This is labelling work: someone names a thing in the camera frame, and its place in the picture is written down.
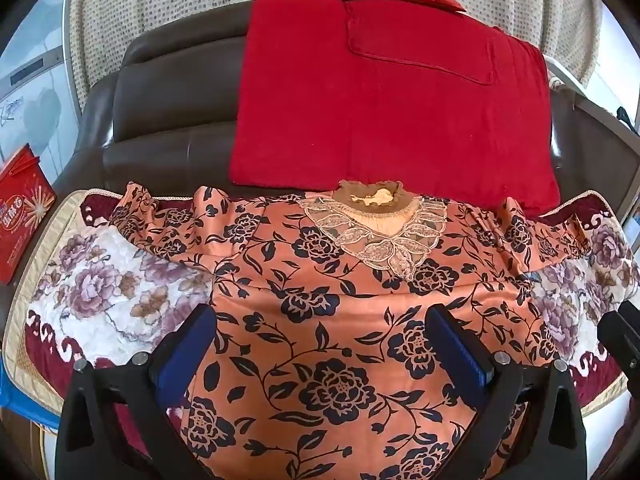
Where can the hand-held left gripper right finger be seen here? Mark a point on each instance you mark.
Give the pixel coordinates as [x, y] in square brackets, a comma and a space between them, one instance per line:
[460, 350]

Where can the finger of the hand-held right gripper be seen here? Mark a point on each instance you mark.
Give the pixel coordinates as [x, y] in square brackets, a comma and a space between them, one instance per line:
[620, 335]

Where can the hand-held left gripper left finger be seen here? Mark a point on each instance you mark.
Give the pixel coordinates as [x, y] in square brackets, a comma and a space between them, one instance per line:
[187, 342]

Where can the orange floral blouse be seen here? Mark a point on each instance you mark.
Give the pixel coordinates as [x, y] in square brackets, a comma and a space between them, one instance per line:
[340, 310]

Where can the floral sofa cushion cover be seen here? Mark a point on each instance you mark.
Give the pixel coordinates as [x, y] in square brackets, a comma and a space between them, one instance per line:
[100, 270]

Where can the red gift box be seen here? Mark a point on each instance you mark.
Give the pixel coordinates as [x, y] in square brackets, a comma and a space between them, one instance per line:
[20, 210]

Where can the brown leather sofa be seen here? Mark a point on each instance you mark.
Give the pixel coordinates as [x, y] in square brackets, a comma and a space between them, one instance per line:
[165, 110]

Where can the red folded cloth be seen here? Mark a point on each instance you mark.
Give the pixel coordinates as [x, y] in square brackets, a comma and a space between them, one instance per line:
[375, 110]

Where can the beige dotted cloth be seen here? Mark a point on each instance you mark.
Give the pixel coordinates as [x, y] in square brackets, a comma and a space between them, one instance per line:
[150, 0]

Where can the white metal frame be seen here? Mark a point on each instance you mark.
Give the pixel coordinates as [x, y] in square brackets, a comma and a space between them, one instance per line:
[575, 87]

